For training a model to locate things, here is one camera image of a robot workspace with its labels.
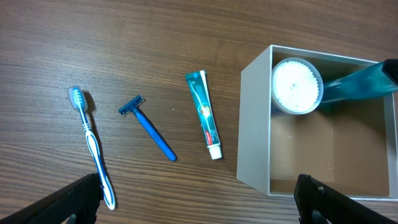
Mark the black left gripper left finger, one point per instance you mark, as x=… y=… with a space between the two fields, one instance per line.
x=76 y=203

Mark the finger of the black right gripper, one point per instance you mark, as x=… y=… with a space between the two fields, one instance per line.
x=390 y=69

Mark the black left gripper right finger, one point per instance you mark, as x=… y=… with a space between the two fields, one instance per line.
x=319 y=203

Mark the blue mouthwash bottle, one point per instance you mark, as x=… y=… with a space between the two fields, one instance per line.
x=366 y=83

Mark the white round cotton swab jar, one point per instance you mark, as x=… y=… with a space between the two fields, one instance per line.
x=296 y=87

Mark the blue white toothbrush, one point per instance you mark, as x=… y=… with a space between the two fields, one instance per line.
x=79 y=103

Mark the green toothpaste tube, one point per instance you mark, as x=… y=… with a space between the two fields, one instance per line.
x=198 y=87

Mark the white cardboard box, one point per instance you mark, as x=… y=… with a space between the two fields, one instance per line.
x=352 y=147

